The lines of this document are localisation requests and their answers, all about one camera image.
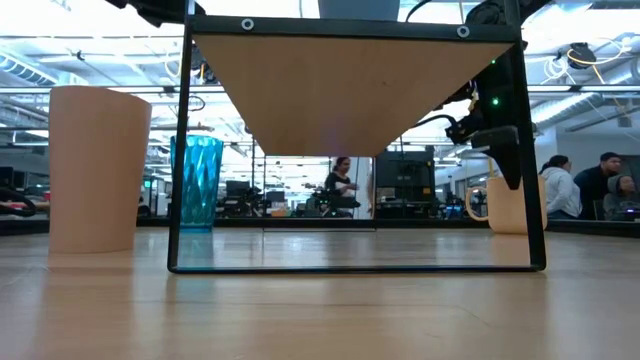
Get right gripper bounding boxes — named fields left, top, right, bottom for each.
left=470, top=49, right=522, bottom=192

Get peach mug with handle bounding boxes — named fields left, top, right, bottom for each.
left=464, top=175, right=548, bottom=235

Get blue ribbed cup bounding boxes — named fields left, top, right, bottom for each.
left=317, top=0, right=402, bottom=23

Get teal faceted plastic tumbler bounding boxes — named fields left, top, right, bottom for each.
left=169, top=134, right=225, bottom=232

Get tall peach plastic cup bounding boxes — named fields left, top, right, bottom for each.
left=48, top=85, right=154, bottom=255

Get person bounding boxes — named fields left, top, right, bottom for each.
left=537, top=154, right=583, bottom=221
left=601, top=174, right=640, bottom=222
left=323, top=156, right=360, bottom=212
left=573, top=151, right=624, bottom=222

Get black equipment cabinet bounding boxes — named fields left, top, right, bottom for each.
left=374, top=148, right=437, bottom=219

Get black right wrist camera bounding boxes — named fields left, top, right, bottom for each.
left=444, top=113, right=484, bottom=146

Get wooden shelf with black frame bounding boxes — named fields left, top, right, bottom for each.
left=167, top=0, right=547, bottom=274

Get black table frame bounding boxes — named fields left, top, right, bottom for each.
left=0, top=215, right=640, bottom=237

